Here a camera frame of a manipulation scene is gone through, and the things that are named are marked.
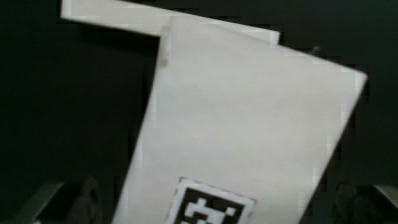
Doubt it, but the white cabinet top block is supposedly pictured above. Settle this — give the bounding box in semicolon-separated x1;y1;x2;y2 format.
112;17;366;224

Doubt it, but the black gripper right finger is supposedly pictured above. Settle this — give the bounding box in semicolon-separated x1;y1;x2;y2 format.
333;181;398;224

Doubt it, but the white table border fence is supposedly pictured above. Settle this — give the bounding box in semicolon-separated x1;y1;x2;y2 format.
61;0;281;44

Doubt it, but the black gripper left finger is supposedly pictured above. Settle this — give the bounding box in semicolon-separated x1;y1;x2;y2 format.
11;178;105;224

